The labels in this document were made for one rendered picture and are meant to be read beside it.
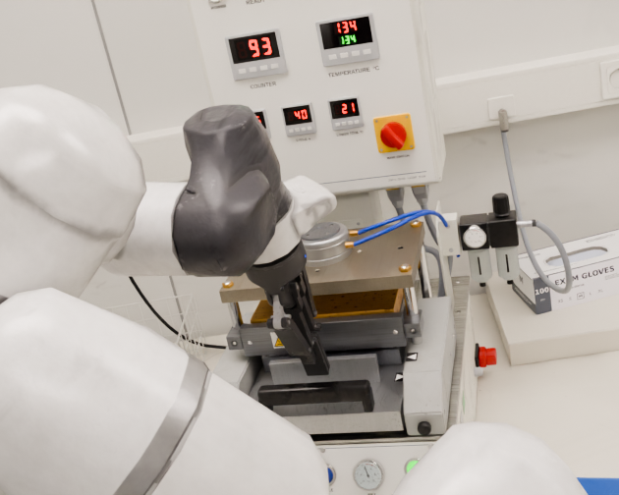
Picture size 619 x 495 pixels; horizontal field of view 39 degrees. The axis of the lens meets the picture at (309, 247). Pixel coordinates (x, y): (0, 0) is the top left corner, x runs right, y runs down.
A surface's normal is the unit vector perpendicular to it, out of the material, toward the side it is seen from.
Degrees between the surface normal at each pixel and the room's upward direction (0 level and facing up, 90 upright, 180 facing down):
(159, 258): 116
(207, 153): 48
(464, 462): 21
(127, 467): 78
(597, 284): 90
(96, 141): 53
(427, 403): 41
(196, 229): 60
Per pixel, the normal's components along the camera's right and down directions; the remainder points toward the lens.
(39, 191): 0.21, 0.20
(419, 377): -0.28, -0.42
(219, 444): 0.52, -0.36
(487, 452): -0.43, -0.70
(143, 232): -0.32, 0.12
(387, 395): -0.19, -0.90
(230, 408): 0.62, -0.68
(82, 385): 0.26, -0.23
